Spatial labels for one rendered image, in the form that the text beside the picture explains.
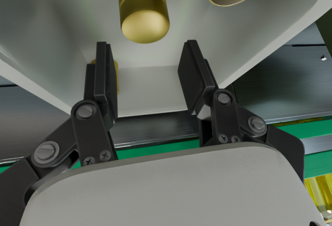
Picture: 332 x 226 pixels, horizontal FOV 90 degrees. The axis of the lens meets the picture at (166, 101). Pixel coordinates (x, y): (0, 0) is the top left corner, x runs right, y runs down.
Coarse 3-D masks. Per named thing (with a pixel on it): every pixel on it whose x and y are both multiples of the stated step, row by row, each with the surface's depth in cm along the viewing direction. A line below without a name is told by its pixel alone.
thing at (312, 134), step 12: (324, 120) 28; (288, 132) 26; (300, 132) 26; (312, 132) 27; (324, 132) 27; (312, 144) 26; (324, 144) 27; (312, 156) 25; (324, 156) 26; (312, 168) 25; (324, 168) 25
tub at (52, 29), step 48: (0, 0) 8; (48, 0) 13; (96, 0) 14; (192, 0) 15; (288, 0) 9; (0, 48) 8; (48, 48) 13; (144, 48) 21; (240, 48) 13; (48, 96) 13; (144, 96) 25
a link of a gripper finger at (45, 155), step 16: (96, 48) 9; (96, 64) 9; (112, 64) 10; (96, 80) 8; (112, 80) 9; (96, 96) 8; (112, 96) 9; (112, 112) 9; (64, 128) 7; (48, 144) 7; (64, 144) 7; (32, 160) 7; (48, 160) 7
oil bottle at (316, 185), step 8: (320, 176) 37; (312, 184) 36; (320, 184) 36; (328, 184) 36; (312, 192) 35; (320, 192) 35; (328, 192) 36; (320, 200) 35; (328, 200) 35; (320, 208) 34; (328, 208) 35; (328, 216) 34
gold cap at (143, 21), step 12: (120, 0) 11; (132, 0) 10; (144, 0) 10; (156, 0) 10; (120, 12) 11; (132, 12) 10; (144, 12) 10; (156, 12) 10; (132, 24) 11; (144, 24) 11; (156, 24) 11; (168, 24) 11; (132, 36) 12; (144, 36) 12; (156, 36) 12
